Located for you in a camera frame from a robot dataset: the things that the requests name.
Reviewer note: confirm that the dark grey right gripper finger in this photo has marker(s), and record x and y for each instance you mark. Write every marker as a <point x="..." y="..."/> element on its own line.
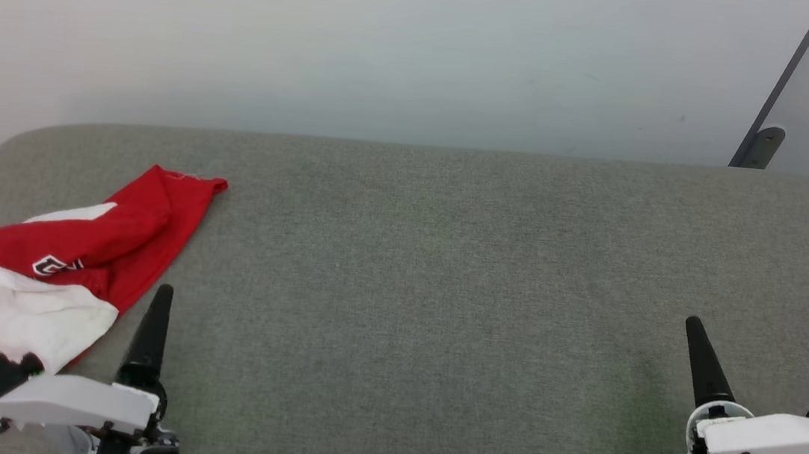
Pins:
<point x="706" y="371"/>

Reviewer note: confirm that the grey fabric sofa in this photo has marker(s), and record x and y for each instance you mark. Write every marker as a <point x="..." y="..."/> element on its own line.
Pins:
<point x="442" y="299"/>

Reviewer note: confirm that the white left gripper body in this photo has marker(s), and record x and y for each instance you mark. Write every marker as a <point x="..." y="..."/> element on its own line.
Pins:
<point x="78" y="403"/>

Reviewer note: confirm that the grey metal panel bracket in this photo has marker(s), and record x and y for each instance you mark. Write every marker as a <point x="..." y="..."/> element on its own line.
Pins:
<point x="765" y="144"/>

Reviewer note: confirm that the red and white sports shirt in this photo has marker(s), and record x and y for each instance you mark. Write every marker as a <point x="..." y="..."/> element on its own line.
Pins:
<point x="117" y="242"/>

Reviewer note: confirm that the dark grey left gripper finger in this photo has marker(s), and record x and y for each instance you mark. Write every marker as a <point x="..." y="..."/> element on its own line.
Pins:
<point x="151" y="336"/>

